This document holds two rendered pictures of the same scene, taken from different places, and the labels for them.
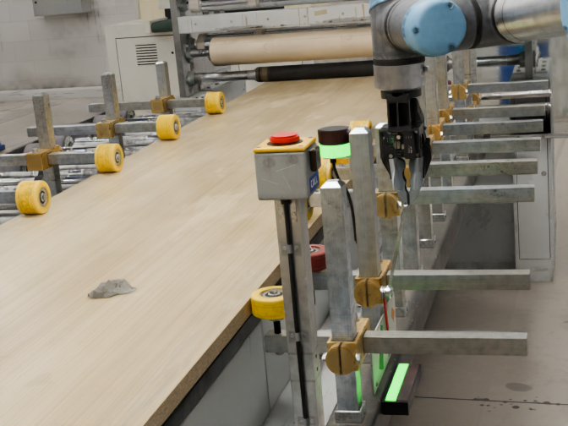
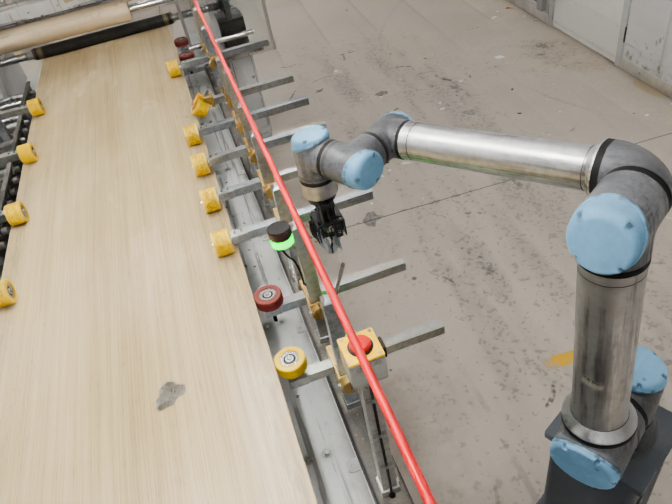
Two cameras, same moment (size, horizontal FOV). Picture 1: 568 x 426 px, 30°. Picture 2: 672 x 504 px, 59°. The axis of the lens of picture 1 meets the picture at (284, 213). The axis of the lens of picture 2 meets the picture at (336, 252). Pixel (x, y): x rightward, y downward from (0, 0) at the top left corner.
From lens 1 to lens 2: 100 cm
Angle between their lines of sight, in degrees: 35
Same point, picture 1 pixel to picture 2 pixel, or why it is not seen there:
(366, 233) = (312, 280)
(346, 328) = not seen: hidden behind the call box
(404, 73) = (329, 189)
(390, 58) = (318, 182)
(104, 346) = (224, 470)
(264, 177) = (357, 378)
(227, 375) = not seen: hidden behind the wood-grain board
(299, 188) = (382, 374)
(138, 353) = (256, 470)
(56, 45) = not seen: outside the picture
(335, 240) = (337, 329)
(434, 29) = (368, 174)
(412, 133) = (339, 222)
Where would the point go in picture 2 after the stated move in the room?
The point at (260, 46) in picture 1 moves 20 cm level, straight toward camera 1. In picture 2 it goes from (30, 35) to (38, 43)
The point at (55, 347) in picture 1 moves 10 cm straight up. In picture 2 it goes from (189, 487) to (173, 463)
